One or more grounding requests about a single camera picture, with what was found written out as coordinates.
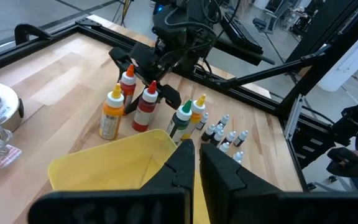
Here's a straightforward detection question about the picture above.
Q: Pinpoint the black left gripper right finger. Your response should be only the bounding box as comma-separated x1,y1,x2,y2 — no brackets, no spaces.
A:
199,142,358,224

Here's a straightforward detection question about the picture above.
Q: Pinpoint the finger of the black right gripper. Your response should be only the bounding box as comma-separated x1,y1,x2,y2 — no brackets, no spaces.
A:
157,83,182,110
109,46,134,74

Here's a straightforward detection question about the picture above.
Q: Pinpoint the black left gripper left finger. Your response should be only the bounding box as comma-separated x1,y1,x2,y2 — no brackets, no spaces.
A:
28,139,196,224

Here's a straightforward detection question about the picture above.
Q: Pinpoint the slim orange bottle yellow cap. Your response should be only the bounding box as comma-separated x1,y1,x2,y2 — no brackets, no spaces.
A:
181,93,207,141

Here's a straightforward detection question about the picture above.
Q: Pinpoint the large green bottle green cap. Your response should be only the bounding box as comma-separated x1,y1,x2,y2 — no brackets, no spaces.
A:
166,99,193,144

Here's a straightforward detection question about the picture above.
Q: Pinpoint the large dark-red bottle red cap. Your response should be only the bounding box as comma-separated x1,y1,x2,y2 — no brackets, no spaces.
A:
131,80,159,133

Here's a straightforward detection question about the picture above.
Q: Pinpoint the large orange bottle yellow cap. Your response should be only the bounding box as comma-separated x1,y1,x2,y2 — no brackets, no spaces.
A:
99,83,126,141

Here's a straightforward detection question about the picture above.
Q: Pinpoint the yellow translucent plastic bin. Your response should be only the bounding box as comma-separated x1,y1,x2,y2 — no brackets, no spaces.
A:
47,129,211,224

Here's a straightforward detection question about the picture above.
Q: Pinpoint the small red-brown dropper bottle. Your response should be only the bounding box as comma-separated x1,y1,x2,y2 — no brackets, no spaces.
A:
221,130,237,146

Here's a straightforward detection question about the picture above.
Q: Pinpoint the black side desk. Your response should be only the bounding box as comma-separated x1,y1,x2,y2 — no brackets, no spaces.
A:
219,11,276,67

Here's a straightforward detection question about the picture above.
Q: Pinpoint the silver aluminium profile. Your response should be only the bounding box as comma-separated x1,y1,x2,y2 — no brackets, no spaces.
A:
283,94,304,141

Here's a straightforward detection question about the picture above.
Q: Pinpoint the black stand strut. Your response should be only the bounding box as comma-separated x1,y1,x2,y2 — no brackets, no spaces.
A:
222,45,332,90

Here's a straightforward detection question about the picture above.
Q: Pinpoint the black background equipment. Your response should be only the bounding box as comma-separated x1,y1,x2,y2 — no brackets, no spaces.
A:
326,96,358,190

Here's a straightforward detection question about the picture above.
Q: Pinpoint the grey office chair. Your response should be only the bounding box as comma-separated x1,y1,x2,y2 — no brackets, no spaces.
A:
252,1,281,34

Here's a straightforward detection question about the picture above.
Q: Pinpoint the white lamp shade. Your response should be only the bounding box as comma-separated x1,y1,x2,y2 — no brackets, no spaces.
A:
0,79,24,133

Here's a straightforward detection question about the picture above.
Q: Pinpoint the black stand pole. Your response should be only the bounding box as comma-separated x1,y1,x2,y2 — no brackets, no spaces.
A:
278,0,358,116

